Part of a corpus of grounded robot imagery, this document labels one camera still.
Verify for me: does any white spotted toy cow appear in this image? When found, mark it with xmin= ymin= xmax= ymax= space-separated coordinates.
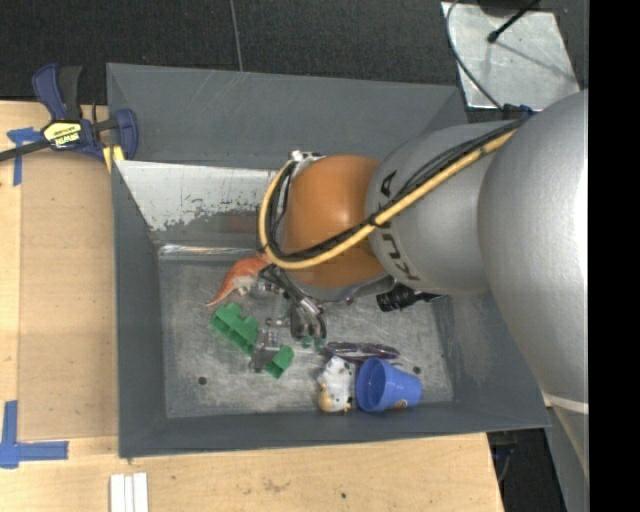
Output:
xmin=315 ymin=354 xmax=358 ymax=415

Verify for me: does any purple thin ring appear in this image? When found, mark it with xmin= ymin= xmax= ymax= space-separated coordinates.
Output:
xmin=322 ymin=340 xmax=402 ymax=362

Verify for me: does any grey metal bin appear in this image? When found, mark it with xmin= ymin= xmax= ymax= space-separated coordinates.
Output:
xmin=104 ymin=62 xmax=552 ymax=459

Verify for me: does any blue plastic cup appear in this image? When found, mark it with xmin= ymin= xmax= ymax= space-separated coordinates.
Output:
xmin=354 ymin=356 xmax=424 ymax=414

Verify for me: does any pale wood board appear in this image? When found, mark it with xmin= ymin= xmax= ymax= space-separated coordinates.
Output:
xmin=17 ymin=102 xmax=124 ymax=444

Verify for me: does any green toy block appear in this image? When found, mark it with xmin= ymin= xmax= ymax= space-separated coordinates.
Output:
xmin=209 ymin=301 xmax=296 ymax=381

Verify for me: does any orange toy dinosaur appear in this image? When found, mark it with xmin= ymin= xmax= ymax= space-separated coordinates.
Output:
xmin=204 ymin=252 xmax=274 ymax=309

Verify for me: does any black cylinder on white bracket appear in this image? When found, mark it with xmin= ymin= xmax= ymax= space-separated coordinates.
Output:
xmin=375 ymin=282 xmax=449 ymax=314

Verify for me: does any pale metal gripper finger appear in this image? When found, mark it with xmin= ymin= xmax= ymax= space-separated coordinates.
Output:
xmin=256 ymin=281 xmax=284 ymax=327
xmin=251 ymin=328 xmax=283 ymax=374

